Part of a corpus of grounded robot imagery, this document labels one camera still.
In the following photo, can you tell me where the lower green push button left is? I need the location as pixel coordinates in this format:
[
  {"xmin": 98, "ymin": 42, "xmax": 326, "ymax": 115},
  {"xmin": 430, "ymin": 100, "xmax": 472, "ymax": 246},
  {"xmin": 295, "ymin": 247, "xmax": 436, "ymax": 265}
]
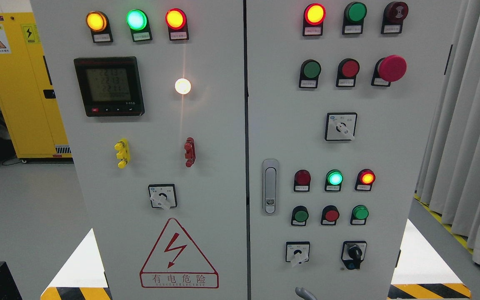
[{"xmin": 291, "ymin": 205, "xmax": 309, "ymax": 226}]

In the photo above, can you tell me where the green start push button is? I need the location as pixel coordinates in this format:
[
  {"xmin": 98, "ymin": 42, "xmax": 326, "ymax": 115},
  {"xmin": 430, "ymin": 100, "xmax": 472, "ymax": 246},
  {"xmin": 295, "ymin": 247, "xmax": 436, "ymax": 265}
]
[{"xmin": 298, "ymin": 59, "xmax": 321, "ymax": 89}]

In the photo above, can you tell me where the lower red push button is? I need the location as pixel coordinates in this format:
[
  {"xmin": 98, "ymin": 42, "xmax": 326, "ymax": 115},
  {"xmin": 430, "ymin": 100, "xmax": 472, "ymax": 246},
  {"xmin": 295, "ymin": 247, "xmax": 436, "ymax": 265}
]
[{"xmin": 320, "ymin": 205, "xmax": 340, "ymax": 226}]

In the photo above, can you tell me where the red stop push button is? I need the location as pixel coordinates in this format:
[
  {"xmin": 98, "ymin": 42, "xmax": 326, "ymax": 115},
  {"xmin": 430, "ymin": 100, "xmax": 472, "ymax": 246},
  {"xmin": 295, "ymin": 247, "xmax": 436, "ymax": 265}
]
[{"xmin": 335, "ymin": 57, "xmax": 360, "ymax": 88}]

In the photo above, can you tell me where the lower green push button right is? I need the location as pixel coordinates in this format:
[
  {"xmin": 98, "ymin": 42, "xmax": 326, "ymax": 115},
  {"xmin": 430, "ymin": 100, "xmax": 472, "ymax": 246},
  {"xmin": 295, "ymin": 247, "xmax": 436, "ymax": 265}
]
[{"xmin": 349, "ymin": 205, "xmax": 370, "ymax": 225}]

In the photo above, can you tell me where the red mushroom emergency stop button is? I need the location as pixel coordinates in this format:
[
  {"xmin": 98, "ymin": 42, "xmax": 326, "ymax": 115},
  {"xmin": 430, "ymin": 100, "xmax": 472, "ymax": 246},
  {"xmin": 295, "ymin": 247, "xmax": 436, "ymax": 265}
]
[{"xmin": 371, "ymin": 55, "xmax": 407, "ymax": 87}]

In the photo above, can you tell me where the grey electrical control cabinet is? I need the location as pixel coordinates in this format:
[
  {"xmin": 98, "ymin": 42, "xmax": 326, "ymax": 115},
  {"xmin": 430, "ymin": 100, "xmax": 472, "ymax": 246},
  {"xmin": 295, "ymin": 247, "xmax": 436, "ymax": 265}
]
[{"xmin": 31, "ymin": 0, "xmax": 463, "ymax": 300}]

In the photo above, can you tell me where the red terminal connector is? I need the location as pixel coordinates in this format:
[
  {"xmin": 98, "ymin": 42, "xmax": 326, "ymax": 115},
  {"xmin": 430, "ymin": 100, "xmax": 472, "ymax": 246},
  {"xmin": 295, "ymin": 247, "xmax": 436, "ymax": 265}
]
[{"xmin": 184, "ymin": 137, "xmax": 196, "ymax": 168}]

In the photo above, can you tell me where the dark red unlit lamp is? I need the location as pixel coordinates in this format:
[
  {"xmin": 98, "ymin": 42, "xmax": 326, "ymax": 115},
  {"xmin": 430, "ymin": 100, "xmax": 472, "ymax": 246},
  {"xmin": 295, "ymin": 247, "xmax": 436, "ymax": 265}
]
[{"xmin": 293, "ymin": 169, "xmax": 312, "ymax": 193}]

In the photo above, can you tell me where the white lit indicator lamp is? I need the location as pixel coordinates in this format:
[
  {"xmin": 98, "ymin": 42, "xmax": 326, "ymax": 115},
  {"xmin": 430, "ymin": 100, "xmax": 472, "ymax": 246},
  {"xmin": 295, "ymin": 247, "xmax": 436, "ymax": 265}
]
[{"xmin": 175, "ymin": 78, "xmax": 192, "ymax": 95}]

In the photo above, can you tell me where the small green lit lamp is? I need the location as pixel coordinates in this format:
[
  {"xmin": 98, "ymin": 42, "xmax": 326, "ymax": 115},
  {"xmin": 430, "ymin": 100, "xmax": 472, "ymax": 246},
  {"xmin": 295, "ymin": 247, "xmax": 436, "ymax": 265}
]
[{"xmin": 324, "ymin": 169, "xmax": 343, "ymax": 192}]

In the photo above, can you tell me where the yellow terminal connector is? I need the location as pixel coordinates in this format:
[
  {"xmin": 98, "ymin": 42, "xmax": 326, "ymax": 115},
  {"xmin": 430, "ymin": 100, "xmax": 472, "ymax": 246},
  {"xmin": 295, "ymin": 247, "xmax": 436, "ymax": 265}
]
[{"xmin": 114, "ymin": 138, "xmax": 131, "ymax": 169}]

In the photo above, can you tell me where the small red lit lamp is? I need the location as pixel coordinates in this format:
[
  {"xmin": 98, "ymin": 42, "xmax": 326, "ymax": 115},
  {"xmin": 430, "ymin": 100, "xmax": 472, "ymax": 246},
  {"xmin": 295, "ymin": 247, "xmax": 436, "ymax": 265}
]
[{"xmin": 355, "ymin": 169, "xmax": 376, "ymax": 192}]

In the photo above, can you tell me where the red electric hazard warning sticker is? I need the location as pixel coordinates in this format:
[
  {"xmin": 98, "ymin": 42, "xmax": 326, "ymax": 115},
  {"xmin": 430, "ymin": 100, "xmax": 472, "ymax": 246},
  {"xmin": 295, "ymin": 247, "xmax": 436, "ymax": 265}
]
[{"xmin": 140, "ymin": 217, "xmax": 219, "ymax": 289}]

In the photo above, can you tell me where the black digital power meter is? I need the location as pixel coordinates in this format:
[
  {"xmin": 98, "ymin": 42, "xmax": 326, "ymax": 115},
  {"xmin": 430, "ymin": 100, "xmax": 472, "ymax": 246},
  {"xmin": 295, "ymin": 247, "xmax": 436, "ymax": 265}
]
[{"xmin": 74, "ymin": 56, "xmax": 145, "ymax": 117}]

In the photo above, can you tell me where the red lit indicator lamp left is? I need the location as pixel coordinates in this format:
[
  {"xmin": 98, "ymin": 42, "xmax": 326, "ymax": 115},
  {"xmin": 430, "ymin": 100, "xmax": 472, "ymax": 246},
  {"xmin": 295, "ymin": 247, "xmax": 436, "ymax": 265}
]
[{"xmin": 165, "ymin": 8, "xmax": 189, "ymax": 40}]

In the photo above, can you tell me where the red lit lamp right door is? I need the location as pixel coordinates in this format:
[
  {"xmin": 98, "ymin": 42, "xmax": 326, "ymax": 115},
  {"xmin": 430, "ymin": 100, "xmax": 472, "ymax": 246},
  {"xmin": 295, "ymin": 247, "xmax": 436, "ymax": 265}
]
[{"xmin": 302, "ymin": 2, "xmax": 326, "ymax": 37}]

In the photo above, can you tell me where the green lit indicator lamp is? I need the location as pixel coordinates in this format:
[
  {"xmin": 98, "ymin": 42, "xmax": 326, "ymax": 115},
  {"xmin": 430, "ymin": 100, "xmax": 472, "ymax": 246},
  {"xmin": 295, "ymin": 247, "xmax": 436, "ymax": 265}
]
[{"xmin": 125, "ymin": 9, "xmax": 153, "ymax": 42}]

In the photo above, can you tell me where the dark green indicator lamp top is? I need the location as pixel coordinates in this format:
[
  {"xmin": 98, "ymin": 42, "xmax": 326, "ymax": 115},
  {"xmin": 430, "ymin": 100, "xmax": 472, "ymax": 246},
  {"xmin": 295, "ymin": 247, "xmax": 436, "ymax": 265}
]
[{"xmin": 342, "ymin": 1, "xmax": 367, "ymax": 35}]

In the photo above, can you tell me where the yellow lit indicator lamp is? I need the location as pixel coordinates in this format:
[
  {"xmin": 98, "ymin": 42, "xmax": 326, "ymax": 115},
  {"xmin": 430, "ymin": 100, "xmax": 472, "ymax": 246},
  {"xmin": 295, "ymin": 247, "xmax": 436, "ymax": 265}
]
[{"xmin": 86, "ymin": 11, "xmax": 114, "ymax": 43}]

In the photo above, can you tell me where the grey curtain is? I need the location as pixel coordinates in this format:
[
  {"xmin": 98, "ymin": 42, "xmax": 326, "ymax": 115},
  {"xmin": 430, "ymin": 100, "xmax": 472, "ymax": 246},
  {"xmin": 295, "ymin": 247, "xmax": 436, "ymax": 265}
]
[{"xmin": 416, "ymin": 0, "xmax": 480, "ymax": 266}]

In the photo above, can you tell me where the yellow safety storage cabinet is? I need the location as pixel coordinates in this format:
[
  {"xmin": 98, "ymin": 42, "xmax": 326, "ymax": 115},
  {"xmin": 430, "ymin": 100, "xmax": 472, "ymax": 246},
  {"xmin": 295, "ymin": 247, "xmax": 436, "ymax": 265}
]
[{"xmin": 0, "ymin": 12, "xmax": 72, "ymax": 160}]

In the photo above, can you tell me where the grey door handle lock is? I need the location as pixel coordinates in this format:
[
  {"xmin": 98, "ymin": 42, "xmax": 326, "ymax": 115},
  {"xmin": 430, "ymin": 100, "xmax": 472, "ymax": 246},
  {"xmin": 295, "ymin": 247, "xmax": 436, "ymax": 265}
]
[{"xmin": 262, "ymin": 159, "xmax": 279, "ymax": 215}]

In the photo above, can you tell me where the left door selector switch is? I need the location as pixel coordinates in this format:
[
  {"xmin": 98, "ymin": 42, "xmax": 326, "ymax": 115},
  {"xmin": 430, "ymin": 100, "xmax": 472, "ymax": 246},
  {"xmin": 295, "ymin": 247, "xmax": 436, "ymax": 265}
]
[{"xmin": 148, "ymin": 184, "xmax": 178, "ymax": 210}]

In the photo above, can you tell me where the upper right selector switch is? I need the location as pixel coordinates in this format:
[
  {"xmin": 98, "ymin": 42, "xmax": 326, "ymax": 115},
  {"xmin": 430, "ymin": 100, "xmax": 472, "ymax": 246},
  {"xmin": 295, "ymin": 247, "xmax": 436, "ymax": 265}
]
[{"xmin": 325, "ymin": 112, "xmax": 358, "ymax": 142}]

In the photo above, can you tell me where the lower white selector switch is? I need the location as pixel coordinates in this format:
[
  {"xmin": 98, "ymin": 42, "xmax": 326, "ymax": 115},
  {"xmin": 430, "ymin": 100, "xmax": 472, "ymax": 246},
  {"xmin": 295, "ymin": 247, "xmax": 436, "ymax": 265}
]
[{"xmin": 285, "ymin": 241, "xmax": 310, "ymax": 268}]

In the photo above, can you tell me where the black knob selector switch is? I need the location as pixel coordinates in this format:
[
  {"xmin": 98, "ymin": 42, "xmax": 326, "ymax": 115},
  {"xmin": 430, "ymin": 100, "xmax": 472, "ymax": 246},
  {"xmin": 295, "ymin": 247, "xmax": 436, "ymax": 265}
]
[{"xmin": 341, "ymin": 240, "xmax": 367, "ymax": 270}]

